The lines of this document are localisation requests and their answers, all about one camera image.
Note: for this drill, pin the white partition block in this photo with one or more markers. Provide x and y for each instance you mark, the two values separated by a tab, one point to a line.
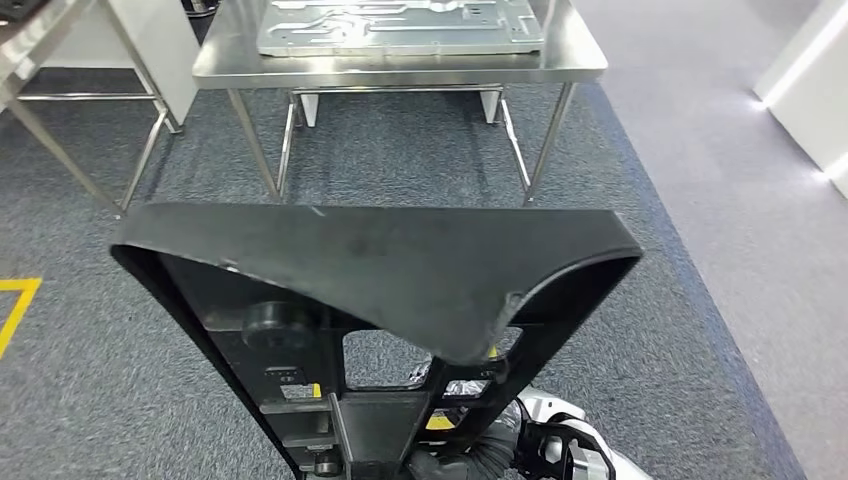
815	86

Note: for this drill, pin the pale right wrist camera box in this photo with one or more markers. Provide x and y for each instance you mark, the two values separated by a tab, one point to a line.
550	405

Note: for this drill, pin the grey stamped metal plate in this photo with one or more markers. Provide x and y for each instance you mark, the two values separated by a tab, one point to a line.
397	40

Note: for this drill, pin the black plastic frame part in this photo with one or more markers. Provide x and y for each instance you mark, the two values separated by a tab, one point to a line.
371	265

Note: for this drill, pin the steel table with cross bars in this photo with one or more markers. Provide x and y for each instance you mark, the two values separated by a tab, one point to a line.
20	53

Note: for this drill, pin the black moulded part on table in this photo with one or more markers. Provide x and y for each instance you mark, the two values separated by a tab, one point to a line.
16	8

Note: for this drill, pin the white cabinet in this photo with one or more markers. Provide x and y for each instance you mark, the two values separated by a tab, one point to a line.
152	40

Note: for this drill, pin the stainless steel workbench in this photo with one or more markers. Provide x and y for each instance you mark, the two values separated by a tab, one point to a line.
397	69

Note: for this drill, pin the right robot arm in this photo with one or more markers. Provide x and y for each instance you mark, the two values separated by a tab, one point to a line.
484	454

